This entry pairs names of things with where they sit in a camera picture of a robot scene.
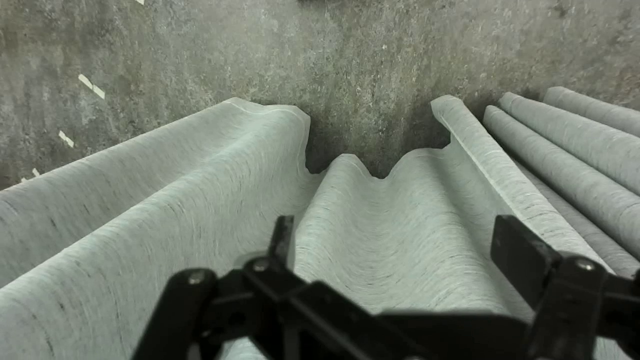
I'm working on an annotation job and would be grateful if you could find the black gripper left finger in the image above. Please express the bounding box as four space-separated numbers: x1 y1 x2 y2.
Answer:
133 215 428 360

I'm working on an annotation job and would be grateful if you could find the grey fabric curtain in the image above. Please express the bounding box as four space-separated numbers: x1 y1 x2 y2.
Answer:
0 87 640 360

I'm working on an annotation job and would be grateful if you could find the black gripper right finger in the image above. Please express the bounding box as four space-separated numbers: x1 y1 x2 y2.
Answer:
491 217 640 360

